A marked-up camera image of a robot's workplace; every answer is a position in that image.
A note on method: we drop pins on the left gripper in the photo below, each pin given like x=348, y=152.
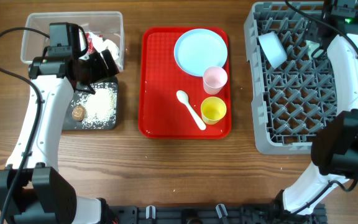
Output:
x=101, y=71

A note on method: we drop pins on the white napkin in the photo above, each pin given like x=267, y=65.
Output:
x=96, y=43

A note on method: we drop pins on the white rice pile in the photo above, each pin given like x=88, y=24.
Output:
x=101, y=108

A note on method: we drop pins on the brown food scrap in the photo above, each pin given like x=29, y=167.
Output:
x=78, y=113

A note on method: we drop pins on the light blue bowl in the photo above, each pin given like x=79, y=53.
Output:
x=273, y=49

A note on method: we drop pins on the light blue plate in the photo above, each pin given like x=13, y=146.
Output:
x=198, y=49

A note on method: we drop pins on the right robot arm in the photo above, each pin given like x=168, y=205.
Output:
x=334, y=150

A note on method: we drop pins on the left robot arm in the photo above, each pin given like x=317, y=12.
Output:
x=31, y=188

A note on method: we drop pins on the grey dishwasher rack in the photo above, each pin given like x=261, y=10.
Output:
x=296, y=100

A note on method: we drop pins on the clear plastic bin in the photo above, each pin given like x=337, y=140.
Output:
x=108, y=24

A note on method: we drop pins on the red serving tray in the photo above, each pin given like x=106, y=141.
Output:
x=161, y=115

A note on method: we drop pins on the white plastic spoon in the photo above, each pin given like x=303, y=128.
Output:
x=183, y=98

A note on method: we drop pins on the pink cup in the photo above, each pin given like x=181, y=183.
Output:
x=214, y=78

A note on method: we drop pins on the yellow cup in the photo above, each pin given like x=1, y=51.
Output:
x=213, y=109

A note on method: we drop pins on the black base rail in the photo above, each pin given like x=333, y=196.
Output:
x=246, y=214

